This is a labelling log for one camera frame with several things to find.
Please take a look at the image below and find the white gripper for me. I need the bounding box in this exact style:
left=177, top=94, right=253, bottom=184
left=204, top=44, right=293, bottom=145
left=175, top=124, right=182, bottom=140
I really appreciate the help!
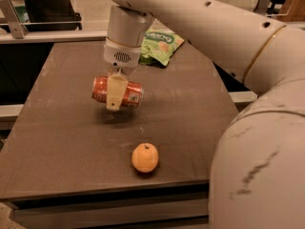
left=104, top=38, right=141, bottom=112

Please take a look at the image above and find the red coke can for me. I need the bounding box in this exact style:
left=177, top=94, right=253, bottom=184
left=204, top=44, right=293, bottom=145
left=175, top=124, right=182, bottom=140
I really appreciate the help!
left=91, top=76, right=143, bottom=108

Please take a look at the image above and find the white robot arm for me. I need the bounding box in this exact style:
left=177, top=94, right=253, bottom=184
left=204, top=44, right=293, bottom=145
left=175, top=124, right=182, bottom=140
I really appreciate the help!
left=112, top=0, right=305, bottom=229

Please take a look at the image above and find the green chip bag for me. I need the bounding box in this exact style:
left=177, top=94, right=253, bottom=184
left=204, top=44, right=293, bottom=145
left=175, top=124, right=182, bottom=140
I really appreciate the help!
left=139, top=29, right=184, bottom=67

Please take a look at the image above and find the orange fruit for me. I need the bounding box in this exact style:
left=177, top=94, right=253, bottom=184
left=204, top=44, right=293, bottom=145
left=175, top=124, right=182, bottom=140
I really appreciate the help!
left=132, top=143, right=159, bottom=173

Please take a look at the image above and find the black office chair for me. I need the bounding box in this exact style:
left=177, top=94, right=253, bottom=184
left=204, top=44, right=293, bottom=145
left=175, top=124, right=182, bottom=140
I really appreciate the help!
left=18, top=0, right=83, bottom=32

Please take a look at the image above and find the glass barrier panel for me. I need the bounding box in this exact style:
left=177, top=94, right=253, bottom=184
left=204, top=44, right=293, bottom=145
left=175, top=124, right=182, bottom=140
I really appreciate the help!
left=0, top=0, right=111, bottom=27

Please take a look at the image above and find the grey table drawer front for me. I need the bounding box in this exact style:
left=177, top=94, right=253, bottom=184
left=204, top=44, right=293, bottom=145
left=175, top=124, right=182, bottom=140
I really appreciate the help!
left=10, top=192, right=209, bottom=229

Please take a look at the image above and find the left metal glass bracket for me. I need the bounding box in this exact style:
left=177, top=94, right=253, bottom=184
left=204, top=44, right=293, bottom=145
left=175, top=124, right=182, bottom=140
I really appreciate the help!
left=0, top=0, right=28, bottom=39

